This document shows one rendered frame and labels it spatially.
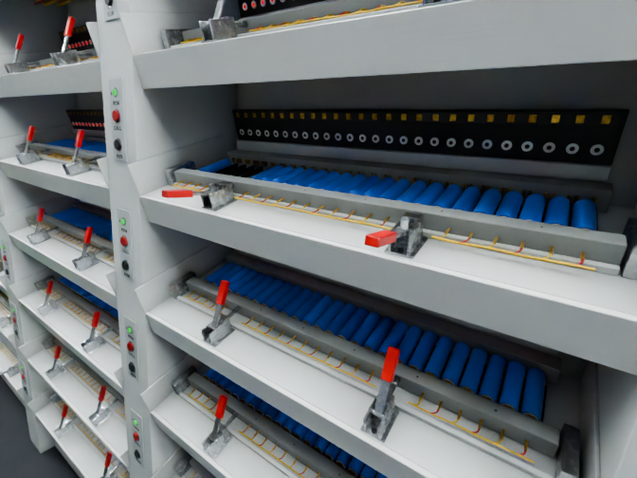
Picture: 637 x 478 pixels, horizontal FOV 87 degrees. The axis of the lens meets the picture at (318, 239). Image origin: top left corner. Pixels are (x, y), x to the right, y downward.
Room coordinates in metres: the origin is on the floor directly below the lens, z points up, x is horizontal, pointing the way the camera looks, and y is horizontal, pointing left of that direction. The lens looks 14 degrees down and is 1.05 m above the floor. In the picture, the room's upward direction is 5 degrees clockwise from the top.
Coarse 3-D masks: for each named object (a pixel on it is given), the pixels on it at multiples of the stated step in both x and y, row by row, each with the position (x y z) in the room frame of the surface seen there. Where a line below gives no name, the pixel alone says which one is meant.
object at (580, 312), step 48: (192, 144) 0.60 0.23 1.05; (240, 144) 0.64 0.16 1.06; (288, 144) 0.58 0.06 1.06; (144, 192) 0.53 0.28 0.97; (240, 240) 0.41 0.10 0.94; (288, 240) 0.36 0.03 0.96; (336, 240) 0.33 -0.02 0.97; (432, 240) 0.32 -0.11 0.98; (384, 288) 0.31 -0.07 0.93; (432, 288) 0.28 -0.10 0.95; (480, 288) 0.25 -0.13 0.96; (528, 288) 0.24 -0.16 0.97; (576, 288) 0.23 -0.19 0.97; (624, 288) 0.23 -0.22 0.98; (528, 336) 0.24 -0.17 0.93; (576, 336) 0.22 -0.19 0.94; (624, 336) 0.21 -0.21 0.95
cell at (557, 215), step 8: (552, 200) 0.34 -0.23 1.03; (560, 200) 0.33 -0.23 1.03; (568, 200) 0.34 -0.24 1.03; (552, 208) 0.32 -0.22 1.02; (560, 208) 0.32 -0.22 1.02; (568, 208) 0.32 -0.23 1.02; (552, 216) 0.30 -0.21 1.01; (560, 216) 0.30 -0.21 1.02; (568, 216) 0.31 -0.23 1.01; (560, 224) 0.29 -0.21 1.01
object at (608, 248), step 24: (240, 192) 0.47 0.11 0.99; (264, 192) 0.44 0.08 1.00; (288, 192) 0.42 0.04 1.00; (312, 192) 0.41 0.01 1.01; (336, 192) 0.40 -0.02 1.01; (360, 216) 0.37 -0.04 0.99; (384, 216) 0.35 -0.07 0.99; (432, 216) 0.32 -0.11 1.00; (456, 216) 0.31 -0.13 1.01; (480, 216) 0.31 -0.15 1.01; (504, 240) 0.29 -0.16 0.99; (528, 240) 0.28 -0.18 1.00; (552, 240) 0.27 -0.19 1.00; (576, 240) 0.26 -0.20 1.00; (600, 240) 0.25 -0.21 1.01; (624, 240) 0.25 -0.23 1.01; (576, 264) 0.25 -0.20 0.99
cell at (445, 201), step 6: (450, 186) 0.39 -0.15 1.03; (456, 186) 0.39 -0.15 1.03; (444, 192) 0.38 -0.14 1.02; (450, 192) 0.38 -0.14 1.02; (456, 192) 0.38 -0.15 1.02; (462, 192) 0.39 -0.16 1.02; (438, 198) 0.37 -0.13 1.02; (444, 198) 0.36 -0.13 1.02; (450, 198) 0.37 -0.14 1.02; (456, 198) 0.38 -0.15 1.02; (438, 204) 0.35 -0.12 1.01; (444, 204) 0.35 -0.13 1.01; (450, 204) 0.36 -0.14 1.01
